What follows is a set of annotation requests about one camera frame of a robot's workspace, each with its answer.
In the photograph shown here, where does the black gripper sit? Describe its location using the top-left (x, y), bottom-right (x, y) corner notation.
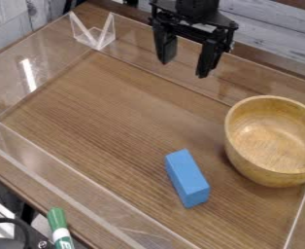
top-left (151, 0), bottom-right (239, 79)

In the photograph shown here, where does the blue rectangular block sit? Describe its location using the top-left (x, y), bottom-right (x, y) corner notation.
top-left (165, 149), bottom-right (211, 208)

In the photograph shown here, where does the brown wooden bowl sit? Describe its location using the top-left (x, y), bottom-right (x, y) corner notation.
top-left (225, 95), bottom-right (305, 188)

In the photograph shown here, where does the green white marker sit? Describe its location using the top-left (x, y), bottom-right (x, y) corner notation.
top-left (47, 207), bottom-right (76, 249)

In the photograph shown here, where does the clear acrylic corner bracket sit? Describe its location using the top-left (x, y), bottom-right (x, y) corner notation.
top-left (70, 12), bottom-right (116, 51)

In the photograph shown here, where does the clear acrylic front wall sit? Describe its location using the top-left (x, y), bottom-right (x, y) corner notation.
top-left (0, 123), bottom-right (200, 249)

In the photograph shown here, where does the black cable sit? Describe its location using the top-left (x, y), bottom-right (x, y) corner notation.
top-left (0, 217), bottom-right (35, 249)

